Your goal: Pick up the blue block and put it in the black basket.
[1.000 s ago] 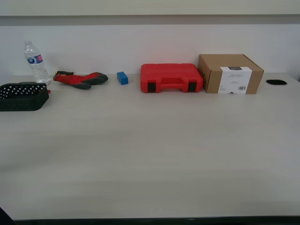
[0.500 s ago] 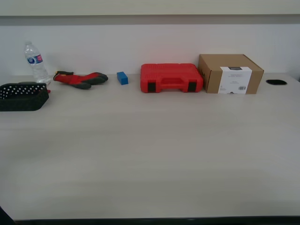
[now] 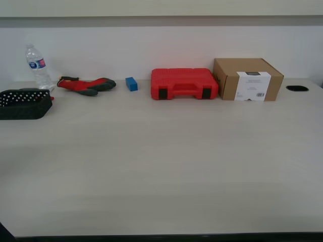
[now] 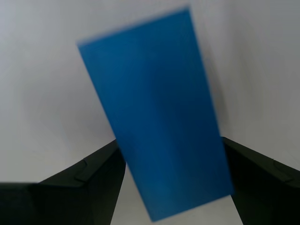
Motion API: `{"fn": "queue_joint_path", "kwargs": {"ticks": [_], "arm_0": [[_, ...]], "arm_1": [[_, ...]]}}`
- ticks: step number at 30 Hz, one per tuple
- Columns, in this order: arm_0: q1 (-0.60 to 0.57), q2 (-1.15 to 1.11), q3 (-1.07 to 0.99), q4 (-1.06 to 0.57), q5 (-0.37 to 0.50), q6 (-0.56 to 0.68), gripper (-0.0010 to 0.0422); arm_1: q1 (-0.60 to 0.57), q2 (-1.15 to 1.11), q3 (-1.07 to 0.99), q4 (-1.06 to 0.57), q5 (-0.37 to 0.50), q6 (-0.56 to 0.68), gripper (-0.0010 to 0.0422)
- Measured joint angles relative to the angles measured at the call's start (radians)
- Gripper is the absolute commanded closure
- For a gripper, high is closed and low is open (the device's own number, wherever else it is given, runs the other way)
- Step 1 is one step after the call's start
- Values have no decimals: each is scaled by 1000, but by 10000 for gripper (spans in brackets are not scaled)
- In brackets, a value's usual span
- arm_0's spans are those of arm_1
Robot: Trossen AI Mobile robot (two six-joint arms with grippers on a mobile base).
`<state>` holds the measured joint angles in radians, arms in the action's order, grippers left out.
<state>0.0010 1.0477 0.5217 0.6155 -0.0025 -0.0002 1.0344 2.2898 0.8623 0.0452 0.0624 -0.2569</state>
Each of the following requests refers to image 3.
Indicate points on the black perforated plastic basket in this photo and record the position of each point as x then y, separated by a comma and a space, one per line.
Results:
24, 104

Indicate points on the red plastic tool case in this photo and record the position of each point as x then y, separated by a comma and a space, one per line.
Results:
184, 83

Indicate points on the brown cardboard box white label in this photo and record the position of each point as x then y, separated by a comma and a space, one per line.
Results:
248, 79

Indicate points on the blue rectangular block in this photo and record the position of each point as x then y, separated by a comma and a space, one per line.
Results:
131, 84

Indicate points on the clear plastic water bottle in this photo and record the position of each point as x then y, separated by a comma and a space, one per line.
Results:
39, 68

